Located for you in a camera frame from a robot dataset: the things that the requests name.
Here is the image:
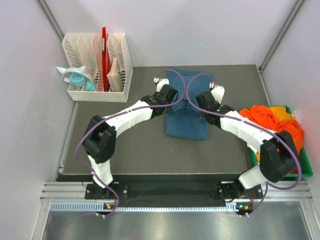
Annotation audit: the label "blue t shirt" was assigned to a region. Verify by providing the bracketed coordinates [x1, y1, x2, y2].
[165, 68, 213, 141]

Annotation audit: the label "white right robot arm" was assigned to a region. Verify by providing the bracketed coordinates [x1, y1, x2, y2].
[195, 86, 300, 198]

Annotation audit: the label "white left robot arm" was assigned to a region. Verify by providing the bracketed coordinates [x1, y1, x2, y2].
[82, 78, 178, 199]

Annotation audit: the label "beige book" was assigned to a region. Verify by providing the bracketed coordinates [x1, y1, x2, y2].
[107, 57, 123, 92]

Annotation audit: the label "orange t shirt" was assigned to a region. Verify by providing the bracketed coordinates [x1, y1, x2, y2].
[239, 104, 305, 151]

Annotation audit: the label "red folder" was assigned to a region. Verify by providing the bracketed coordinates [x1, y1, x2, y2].
[101, 26, 110, 92]

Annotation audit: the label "teal cat ear headphones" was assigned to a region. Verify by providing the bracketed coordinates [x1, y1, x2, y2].
[56, 65, 97, 92]

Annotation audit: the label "white file organizer rack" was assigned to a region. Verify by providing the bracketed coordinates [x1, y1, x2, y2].
[62, 32, 133, 103]

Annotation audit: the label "green plastic basket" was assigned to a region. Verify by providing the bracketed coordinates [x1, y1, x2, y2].
[240, 105, 313, 177]

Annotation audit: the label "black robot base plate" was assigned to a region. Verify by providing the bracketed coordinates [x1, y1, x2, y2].
[84, 173, 263, 207]

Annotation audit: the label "aluminium frame post right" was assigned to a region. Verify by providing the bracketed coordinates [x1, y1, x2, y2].
[257, 0, 306, 74]

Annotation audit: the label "aluminium frame post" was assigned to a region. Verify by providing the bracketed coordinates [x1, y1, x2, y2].
[257, 0, 306, 74]
[35, 0, 65, 42]

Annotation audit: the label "aluminium frame post left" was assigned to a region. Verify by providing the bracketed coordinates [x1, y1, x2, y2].
[35, 0, 65, 42]

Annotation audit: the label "grey slotted cable duct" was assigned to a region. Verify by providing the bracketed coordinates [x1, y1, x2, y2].
[50, 201, 251, 213]

